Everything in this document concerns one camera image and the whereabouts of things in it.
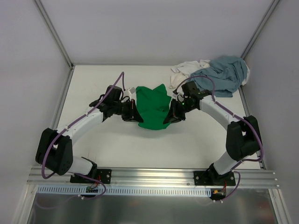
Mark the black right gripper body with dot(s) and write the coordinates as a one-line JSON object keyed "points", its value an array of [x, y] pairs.
{"points": [[177, 108]]}

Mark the right aluminium frame post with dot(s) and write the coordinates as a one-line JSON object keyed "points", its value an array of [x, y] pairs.
{"points": [[263, 22]]}

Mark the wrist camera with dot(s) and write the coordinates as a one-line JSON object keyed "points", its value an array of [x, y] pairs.
{"points": [[130, 91], [189, 89]]}

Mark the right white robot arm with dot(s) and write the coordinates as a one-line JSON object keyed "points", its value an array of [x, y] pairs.
{"points": [[242, 139]]}

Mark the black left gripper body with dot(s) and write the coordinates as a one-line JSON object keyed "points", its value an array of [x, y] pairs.
{"points": [[128, 110]]}

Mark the aluminium frame post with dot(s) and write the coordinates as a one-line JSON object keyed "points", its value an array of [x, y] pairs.
{"points": [[45, 16], [263, 22]]}

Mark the blue-grey t-shirt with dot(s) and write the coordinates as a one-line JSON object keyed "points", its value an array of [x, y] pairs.
{"points": [[226, 74]]}

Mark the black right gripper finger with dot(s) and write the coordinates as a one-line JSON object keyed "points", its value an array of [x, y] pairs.
{"points": [[171, 119], [173, 107]]}

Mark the white slotted cable duct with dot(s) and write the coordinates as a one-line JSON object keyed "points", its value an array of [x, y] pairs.
{"points": [[124, 191]]}

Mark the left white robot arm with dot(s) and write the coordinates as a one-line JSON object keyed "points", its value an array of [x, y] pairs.
{"points": [[55, 149]]}

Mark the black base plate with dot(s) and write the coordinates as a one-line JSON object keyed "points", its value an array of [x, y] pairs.
{"points": [[102, 175], [209, 178]]}

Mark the left aluminium frame post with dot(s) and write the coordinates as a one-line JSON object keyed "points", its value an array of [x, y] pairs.
{"points": [[45, 16]]}

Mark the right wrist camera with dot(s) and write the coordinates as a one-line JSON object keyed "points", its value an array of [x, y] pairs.
{"points": [[189, 89]]}

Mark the green t-shirt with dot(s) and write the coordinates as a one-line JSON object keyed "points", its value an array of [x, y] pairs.
{"points": [[153, 106]]}

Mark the aluminium mounting rail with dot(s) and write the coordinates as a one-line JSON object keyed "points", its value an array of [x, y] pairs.
{"points": [[162, 177]]}

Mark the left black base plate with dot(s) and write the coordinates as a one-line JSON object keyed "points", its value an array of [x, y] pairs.
{"points": [[102, 175]]}

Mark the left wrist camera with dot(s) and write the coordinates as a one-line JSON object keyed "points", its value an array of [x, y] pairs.
{"points": [[130, 91]]}

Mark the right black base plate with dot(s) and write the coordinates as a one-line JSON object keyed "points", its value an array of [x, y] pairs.
{"points": [[209, 178]]}

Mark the white t-shirt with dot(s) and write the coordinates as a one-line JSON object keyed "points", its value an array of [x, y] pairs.
{"points": [[184, 70]]}

